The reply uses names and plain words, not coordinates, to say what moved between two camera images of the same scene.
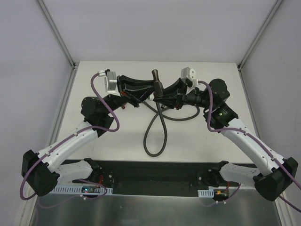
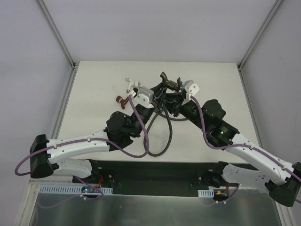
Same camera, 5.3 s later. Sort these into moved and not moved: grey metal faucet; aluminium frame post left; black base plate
Moved: grey metal faucet
Not moved: black base plate; aluminium frame post left
